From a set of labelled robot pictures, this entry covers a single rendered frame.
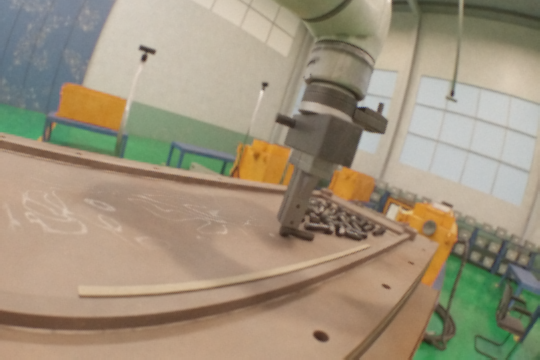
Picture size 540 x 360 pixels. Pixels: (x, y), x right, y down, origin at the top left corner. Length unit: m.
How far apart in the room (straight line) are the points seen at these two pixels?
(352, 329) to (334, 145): 0.18
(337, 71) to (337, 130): 0.08
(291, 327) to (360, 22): 0.32
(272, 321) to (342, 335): 0.06
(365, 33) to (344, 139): 0.14
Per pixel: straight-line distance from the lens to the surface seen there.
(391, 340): 0.49
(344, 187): 6.19
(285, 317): 0.20
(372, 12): 0.33
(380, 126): 0.35
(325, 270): 0.27
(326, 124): 0.26
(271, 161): 3.57
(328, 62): 0.31
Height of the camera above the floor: 1.49
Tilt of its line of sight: 5 degrees down
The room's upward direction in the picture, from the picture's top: 19 degrees clockwise
